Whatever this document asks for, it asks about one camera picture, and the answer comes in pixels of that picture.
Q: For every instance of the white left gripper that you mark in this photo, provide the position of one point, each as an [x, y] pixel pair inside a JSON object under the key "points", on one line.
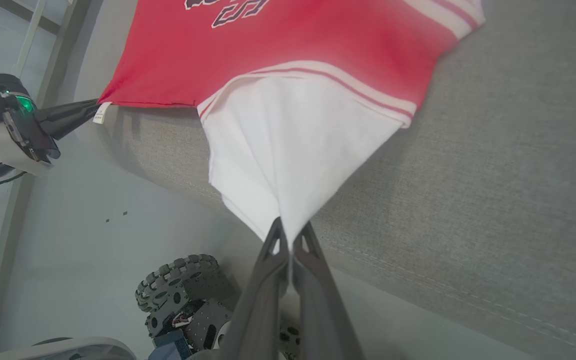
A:
{"points": [[23, 145]]}

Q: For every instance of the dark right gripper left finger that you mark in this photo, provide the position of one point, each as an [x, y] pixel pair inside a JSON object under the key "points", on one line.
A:
{"points": [[263, 310]]}

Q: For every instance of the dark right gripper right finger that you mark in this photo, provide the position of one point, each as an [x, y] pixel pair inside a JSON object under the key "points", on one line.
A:
{"points": [[323, 320]]}

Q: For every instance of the red white jersey shirt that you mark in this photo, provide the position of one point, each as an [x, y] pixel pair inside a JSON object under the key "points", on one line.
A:
{"points": [[293, 50]]}

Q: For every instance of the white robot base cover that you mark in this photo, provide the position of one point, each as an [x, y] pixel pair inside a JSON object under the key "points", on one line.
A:
{"points": [[68, 350]]}

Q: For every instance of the black omni wheel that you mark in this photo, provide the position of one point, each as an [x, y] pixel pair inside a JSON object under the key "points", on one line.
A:
{"points": [[183, 280]]}

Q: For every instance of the grey fabric sofa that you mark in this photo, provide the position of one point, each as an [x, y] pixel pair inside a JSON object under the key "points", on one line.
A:
{"points": [[493, 175]]}

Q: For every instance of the white metal table frame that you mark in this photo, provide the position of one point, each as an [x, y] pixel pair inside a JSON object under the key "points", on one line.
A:
{"points": [[3, 260]]}

